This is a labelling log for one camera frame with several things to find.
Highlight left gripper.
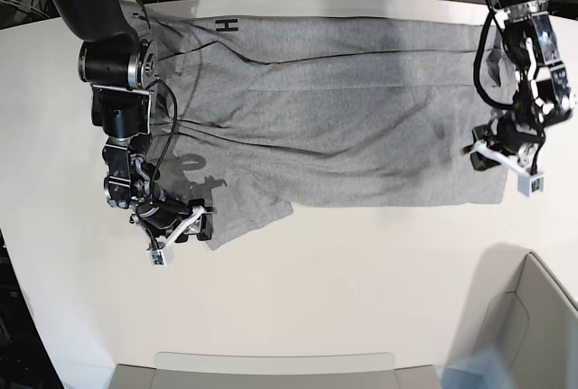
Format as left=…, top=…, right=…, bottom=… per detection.
left=470, top=113, right=545, bottom=171

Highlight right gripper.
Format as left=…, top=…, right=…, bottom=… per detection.
left=130, top=197, right=214, bottom=240

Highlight grey T-shirt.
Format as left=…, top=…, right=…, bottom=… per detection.
left=146, top=16, right=507, bottom=249

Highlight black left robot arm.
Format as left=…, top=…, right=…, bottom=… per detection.
left=463, top=0, right=577, bottom=176

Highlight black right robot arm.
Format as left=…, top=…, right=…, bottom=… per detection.
left=52, top=0, right=213, bottom=245

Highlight grey bin front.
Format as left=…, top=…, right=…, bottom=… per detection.
left=108, top=352, right=442, bottom=388

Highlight grey bin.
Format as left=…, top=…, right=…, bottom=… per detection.
left=472, top=253, right=577, bottom=388
left=108, top=352, right=442, bottom=388

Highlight grey bin right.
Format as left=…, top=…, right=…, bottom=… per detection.
left=472, top=253, right=577, bottom=388

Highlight blue cloth in corner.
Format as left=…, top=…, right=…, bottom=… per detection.
left=437, top=347, right=517, bottom=389

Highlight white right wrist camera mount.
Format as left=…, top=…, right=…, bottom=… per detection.
left=146, top=207, right=205, bottom=266

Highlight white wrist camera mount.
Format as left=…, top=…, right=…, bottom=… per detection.
left=146, top=207, right=205, bottom=266
left=461, top=140, right=545, bottom=197

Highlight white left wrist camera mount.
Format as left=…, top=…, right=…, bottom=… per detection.
left=461, top=140, right=545, bottom=197

